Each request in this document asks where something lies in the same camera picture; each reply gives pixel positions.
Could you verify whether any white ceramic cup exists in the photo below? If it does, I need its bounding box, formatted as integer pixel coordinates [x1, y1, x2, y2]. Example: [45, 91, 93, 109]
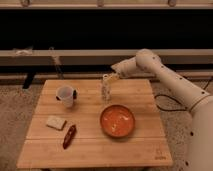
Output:
[56, 86, 77, 108]

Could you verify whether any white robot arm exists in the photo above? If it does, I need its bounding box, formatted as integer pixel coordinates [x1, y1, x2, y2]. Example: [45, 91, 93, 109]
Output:
[102, 49, 213, 171]

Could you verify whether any orange ceramic bowl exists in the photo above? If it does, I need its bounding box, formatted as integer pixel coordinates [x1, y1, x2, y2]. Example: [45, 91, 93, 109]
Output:
[100, 105, 135, 138]

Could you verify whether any small clear glass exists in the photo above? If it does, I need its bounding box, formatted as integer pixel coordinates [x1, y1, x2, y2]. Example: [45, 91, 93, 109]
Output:
[101, 81, 110, 101]

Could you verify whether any dark red oblong object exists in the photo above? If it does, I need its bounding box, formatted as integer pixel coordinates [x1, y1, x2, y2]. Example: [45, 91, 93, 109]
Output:
[63, 125, 76, 149]

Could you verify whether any wooden table board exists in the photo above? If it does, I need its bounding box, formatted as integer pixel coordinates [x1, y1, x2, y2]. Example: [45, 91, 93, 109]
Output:
[17, 79, 173, 169]

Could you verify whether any grey horizontal rail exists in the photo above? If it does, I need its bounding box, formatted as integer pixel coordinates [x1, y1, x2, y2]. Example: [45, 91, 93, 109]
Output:
[0, 49, 213, 66]

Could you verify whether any black floor cable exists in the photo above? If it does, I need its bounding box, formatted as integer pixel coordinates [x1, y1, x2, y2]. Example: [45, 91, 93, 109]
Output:
[153, 77, 213, 113]

